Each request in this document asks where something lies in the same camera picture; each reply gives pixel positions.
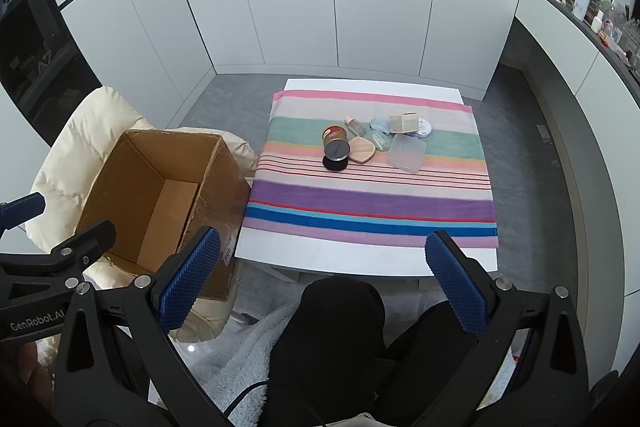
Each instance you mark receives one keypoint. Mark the person's legs in black pants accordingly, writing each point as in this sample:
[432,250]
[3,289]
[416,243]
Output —
[340,332]

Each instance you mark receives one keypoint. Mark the white square container lid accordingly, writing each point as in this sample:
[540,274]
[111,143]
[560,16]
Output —
[406,153]

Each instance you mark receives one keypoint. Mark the cream padded armchair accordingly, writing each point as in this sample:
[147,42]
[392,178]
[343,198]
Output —
[75,142]

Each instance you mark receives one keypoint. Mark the white curved counter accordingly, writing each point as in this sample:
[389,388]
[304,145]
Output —
[565,52]

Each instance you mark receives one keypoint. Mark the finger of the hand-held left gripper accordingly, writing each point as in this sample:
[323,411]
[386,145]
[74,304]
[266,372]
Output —
[85,239]
[22,209]

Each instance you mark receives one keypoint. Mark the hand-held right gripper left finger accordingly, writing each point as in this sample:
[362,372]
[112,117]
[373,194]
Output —
[190,282]

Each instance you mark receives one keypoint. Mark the fluffy pale blue robe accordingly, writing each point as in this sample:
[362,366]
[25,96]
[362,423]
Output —
[240,357]

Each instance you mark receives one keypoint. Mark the small bottle with pink cap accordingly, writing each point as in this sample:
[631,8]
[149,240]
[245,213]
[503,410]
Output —
[356,127]

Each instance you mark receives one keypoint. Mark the brown cardboard box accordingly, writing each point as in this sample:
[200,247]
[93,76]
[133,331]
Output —
[125,167]

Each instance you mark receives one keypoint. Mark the clear plastic container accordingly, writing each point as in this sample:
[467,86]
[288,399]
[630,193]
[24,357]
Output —
[612,34]

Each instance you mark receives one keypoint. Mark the striped colourful blanket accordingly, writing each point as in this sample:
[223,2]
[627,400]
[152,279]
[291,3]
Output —
[350,207]

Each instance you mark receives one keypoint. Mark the round tan compact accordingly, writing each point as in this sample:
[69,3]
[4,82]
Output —
[361,150]

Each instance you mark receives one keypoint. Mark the black glass cabinet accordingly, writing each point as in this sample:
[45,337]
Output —
[40,57]

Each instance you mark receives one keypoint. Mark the red jar with gold lid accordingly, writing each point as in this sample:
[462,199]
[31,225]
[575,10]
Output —
[336,133]

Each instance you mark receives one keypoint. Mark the small beige box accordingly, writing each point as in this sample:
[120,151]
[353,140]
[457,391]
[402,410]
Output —
[404,122]

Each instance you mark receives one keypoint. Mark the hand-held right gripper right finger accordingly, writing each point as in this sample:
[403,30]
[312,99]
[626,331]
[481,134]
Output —
[457,287]

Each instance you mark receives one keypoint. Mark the person's left hand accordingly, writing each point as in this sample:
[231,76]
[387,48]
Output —
[22,372]

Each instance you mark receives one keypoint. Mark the black round puff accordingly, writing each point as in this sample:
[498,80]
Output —
[338,154]

